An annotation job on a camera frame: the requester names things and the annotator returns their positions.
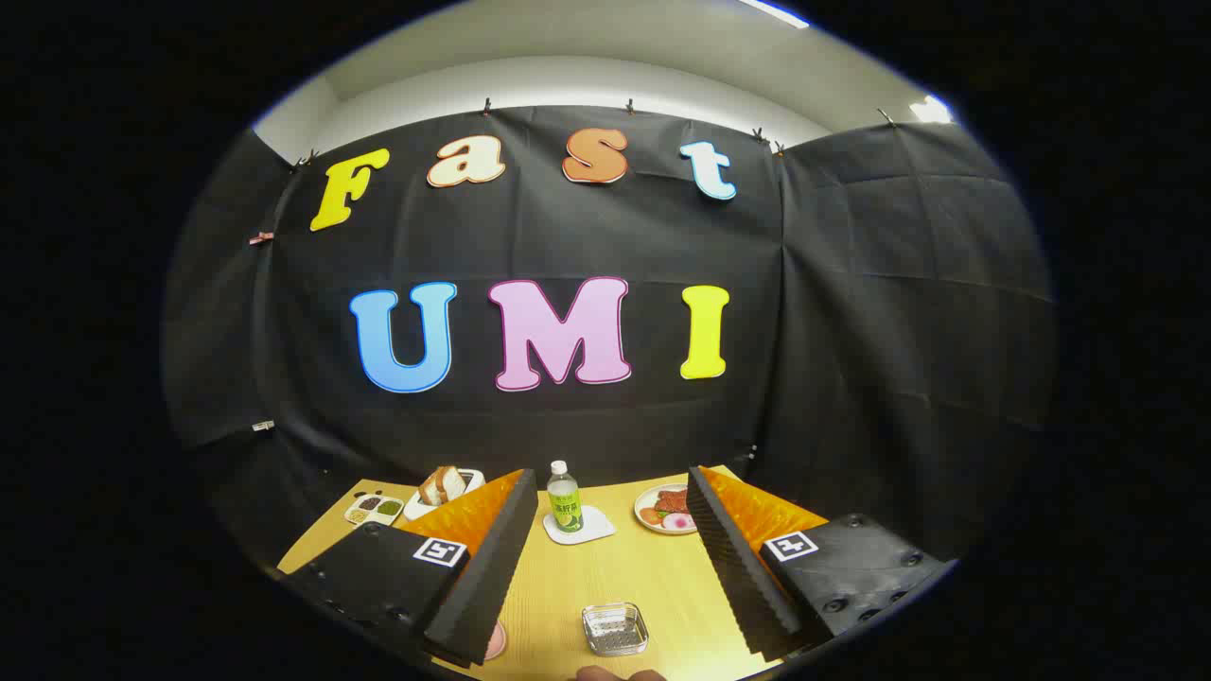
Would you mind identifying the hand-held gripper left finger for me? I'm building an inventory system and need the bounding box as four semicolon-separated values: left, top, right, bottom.
279;468;540;668

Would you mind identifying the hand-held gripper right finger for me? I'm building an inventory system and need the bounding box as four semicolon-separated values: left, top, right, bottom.
686;465;952;663

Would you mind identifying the white plate of food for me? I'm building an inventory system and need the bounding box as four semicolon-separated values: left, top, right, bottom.
634;483;699;536

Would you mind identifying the white toaster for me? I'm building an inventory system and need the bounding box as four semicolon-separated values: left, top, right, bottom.
404;467;486;521

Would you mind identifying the green label drink bottle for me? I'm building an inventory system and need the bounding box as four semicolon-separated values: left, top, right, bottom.
547;461;583;533

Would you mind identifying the white coaster tray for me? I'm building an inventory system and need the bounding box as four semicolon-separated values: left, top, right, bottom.
542;506;617;546

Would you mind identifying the white divided condiment dish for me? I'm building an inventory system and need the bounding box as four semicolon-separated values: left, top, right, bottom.
344;492;406;527

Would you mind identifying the metal wire cutlery basket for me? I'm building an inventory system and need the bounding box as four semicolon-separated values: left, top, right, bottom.
581;602;650;657

